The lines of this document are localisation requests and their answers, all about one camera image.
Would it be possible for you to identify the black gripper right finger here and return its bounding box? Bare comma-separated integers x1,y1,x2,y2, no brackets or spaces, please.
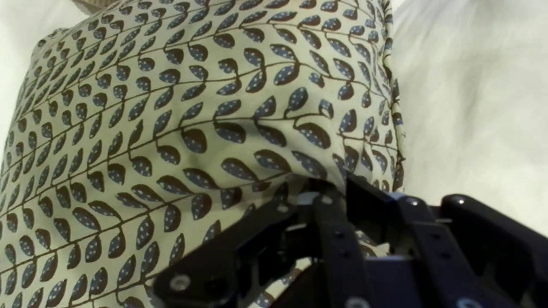
344,176,548,308

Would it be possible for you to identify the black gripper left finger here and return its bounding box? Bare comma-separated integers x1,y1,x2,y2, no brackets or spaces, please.
152,182,369,308

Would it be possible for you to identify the leaf pattern pillow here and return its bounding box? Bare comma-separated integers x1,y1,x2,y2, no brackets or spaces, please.
0,0,407,308

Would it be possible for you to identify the white sofa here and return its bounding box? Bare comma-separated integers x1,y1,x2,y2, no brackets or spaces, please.
0,0,548,236

